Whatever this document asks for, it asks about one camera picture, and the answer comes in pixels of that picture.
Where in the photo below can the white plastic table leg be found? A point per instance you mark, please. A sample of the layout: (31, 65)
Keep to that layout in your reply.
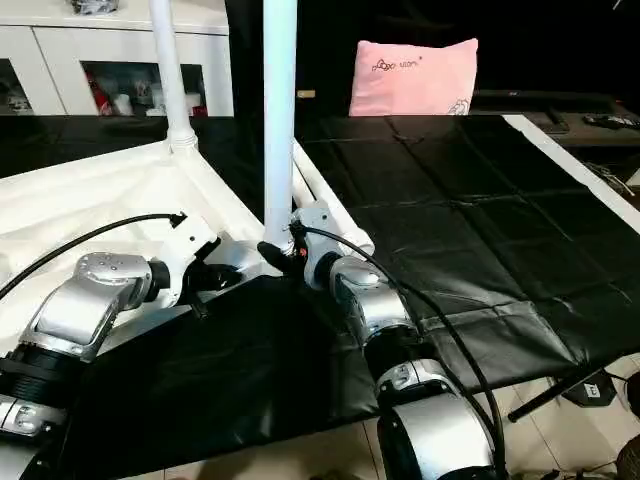
(303, 180)
(172, 70)
(279, 110)
(350, 228)

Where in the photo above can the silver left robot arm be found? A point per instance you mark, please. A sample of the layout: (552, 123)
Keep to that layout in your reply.
(70, 330)

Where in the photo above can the small yellow label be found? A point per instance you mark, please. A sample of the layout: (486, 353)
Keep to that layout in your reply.
(305, 94)

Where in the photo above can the black work mat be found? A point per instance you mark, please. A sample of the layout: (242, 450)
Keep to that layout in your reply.
(480, 220)

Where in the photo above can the pink printed pillow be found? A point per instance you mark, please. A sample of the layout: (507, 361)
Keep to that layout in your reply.
(415, 78)

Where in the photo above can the black sofa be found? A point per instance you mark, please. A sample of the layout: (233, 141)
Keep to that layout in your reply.
(330, 40)

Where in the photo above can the white glass-door cabinet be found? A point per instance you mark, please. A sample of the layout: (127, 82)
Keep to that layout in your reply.
(70, 55)

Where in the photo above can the dark ornament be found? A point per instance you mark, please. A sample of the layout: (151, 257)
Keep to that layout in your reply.
(95, 5)

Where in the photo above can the black tripod stand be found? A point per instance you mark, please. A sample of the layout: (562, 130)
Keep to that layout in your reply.
(580, 390)

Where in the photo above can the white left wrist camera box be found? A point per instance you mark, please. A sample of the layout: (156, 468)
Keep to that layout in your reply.
(188, 255)

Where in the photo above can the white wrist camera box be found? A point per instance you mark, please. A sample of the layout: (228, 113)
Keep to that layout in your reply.
(315, 225)
(188, 255)

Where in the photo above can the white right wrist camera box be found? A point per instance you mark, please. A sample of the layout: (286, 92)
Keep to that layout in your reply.
(315, 225)

